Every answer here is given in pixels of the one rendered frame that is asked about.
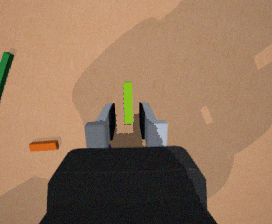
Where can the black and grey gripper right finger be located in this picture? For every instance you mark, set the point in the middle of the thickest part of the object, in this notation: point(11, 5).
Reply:
point(152, 130)

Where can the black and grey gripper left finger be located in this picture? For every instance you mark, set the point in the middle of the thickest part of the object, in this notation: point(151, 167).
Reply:
point(99, 133)

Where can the orange rod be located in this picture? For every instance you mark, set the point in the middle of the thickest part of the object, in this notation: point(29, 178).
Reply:
point(44, 145)

